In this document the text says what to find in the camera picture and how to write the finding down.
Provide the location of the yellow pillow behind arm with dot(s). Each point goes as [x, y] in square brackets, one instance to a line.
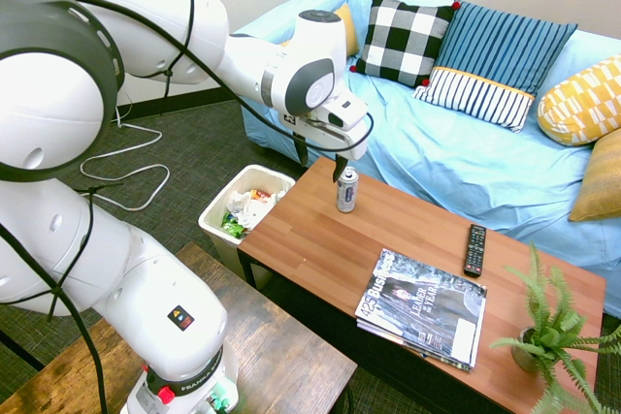
[350, 31]

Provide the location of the mustard yellow pillow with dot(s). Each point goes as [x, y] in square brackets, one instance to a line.
[601, 181]

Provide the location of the stack of magazines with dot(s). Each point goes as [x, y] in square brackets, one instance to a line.
[422, 307]

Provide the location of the dark rustic wooden table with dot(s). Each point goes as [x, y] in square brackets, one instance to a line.
[271, 360]

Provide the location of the sofa with blue cover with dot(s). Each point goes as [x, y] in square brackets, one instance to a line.
[461, 142]

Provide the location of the blue striped pillow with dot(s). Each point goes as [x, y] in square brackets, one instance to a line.
[490, 65]

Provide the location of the crumpled trash in bin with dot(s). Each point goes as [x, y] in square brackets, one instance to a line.
[247, 208]

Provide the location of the potted green fern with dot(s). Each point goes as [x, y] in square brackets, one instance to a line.
[553, 327]

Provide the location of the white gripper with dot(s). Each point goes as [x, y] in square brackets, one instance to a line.
[335, 130]

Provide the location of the black remote control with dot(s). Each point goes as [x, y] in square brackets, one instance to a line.
[475, 250]

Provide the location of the black white checkered pillow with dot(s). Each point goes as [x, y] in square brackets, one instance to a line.
[405, 41]

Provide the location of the magazine under business magazine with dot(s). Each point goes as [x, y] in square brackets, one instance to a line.
[412, 346]

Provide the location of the white trash bin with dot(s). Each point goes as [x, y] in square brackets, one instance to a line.
[228, 220]

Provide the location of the yellow white patterned pillow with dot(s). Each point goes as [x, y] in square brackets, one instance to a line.
[579, 104]

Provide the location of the silver drink can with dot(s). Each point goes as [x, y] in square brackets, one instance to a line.
[347, 191]

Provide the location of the wooden coffee table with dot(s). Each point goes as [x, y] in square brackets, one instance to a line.
[339, 249]

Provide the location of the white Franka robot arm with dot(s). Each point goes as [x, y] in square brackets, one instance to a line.
[145, 288]

